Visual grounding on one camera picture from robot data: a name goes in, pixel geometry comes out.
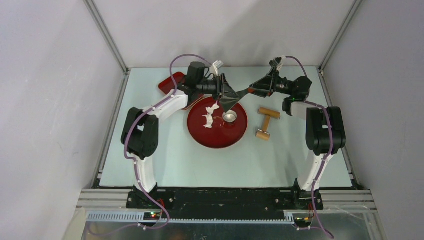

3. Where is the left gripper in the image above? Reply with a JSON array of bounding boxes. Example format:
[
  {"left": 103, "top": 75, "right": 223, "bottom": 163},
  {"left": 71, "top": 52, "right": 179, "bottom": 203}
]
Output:
[{"left": 196, "top": 73, "right": 240, "bottom": 103}]

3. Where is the round red plate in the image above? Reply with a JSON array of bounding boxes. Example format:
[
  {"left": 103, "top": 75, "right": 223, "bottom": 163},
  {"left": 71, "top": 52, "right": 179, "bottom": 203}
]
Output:
[{"left": 187, "top": 97, "right": 248, "bottom": 149}]

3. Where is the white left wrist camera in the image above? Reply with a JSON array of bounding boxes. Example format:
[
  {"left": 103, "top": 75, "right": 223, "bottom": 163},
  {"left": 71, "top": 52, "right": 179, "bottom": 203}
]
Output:
[{"left": 209, "top": 60, "right": 224, "bottom": 77}]

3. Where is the purple cable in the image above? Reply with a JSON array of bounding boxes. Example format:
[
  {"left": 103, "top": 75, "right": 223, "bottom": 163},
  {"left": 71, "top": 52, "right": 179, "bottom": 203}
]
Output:
[
  {"left": 284, "top": 55, "right": 335, "bottom": 239},
  {"left": 86, "top": 54, "right": 215, "bottom": 237}
]

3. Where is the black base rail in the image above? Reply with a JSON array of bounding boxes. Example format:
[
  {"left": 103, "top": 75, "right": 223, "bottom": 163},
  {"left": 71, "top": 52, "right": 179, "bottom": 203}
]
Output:
[{"left": 126, "top": 187, "right": 324, "bottom": 221}]

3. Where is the rectangular red tray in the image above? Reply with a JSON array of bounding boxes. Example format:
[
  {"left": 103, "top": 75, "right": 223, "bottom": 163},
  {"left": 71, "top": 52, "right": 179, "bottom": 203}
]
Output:
[{"left": 157, "top": 71, "right": 204, "bottom": 111}]

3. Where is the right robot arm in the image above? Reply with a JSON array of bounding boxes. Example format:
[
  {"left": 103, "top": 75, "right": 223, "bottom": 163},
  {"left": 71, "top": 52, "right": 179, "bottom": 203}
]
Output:
[{"left": 247, "top": 67, "right": 346, "bottom": 209}]

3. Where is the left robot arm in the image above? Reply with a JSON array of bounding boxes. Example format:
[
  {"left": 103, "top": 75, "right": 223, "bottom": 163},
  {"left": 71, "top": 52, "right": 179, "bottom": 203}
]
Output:
[{"left": 121, "top": 60, "right": 239, "bottom": 208}]

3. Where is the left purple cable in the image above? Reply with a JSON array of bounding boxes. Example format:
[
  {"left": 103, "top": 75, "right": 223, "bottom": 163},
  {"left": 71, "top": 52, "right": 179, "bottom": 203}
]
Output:
[{"left": 86, "top": 54, "right": 215, "bottom": 237}]

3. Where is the small metal cup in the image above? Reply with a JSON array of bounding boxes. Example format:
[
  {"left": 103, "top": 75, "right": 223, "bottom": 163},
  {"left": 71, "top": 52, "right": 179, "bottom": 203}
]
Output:
[{"left": 222, "top": 110, "right": 238, "bottom": 124}]

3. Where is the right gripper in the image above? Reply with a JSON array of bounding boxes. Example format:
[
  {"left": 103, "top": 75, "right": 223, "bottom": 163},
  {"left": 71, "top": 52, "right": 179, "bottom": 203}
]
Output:
[{"left": 247, "top": 66, "right": 295, "bottom": 98}]

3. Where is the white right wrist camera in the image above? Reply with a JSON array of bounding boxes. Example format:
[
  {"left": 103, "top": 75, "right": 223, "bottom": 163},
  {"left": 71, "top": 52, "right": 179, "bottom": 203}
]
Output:
[{"left": 269, "top": 55, "right": 286, "bottom": 71}]

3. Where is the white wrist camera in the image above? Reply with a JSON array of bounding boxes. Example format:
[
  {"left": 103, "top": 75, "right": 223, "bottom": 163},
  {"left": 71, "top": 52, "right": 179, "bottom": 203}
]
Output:
[
  {"left": 269, "top": 55, "right": 286, "bottom": 71},
  {"left": 209, "top": 60, "right": 224, "bottom": 77}
]

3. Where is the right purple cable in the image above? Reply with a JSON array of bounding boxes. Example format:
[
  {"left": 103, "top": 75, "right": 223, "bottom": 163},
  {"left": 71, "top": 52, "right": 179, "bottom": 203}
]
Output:
[{"left": 284, "top": 55, "right": 335, "bottom": 239}]

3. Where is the wooden dough roller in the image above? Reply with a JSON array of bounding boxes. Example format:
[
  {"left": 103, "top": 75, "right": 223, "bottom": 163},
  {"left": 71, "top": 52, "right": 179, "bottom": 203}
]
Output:
[{"left": 255, "top": 107, "right": 281, "bottom": 141}]

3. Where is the white dough ball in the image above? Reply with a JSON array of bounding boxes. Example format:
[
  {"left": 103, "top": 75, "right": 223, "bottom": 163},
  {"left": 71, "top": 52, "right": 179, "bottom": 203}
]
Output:
[{"left": 203, "top": 101, "right": 220, "bottom": 129}]

